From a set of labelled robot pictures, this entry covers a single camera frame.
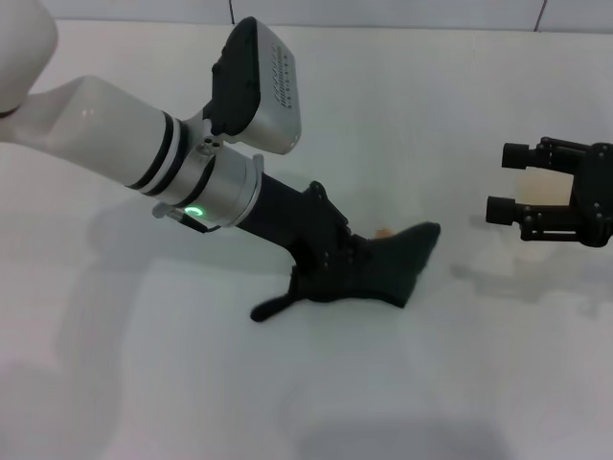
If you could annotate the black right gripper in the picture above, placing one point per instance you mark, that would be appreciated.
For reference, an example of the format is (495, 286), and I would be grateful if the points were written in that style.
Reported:
(596, 196)

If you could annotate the orange brown liquid stain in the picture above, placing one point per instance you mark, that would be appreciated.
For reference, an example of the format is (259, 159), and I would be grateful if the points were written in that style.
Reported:
(383, 233)

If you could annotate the white paper cup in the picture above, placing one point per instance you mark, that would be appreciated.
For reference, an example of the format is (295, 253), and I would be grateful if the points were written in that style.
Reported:
(546, 189)

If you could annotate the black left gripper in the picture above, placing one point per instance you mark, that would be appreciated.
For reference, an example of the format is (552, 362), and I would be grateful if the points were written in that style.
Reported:
(306, 225)

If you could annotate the dark blue rag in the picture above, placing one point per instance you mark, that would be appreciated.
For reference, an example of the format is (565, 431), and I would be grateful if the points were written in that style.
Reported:
(397, 268)

